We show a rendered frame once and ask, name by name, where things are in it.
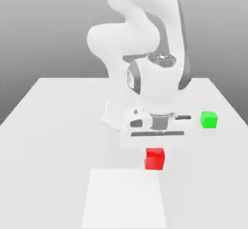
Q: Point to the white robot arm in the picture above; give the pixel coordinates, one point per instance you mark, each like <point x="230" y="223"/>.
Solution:
<point x="135" y="38"/>

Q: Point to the small red cube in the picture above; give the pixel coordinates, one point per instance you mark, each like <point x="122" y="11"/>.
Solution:
<point x="154" y="160"/>

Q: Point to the small green cube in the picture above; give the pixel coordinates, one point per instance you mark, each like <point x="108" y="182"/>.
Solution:
<point x="208" y="120"/>

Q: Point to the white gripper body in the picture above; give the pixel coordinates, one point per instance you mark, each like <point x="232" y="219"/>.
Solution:
<point x="155" y="137"/>

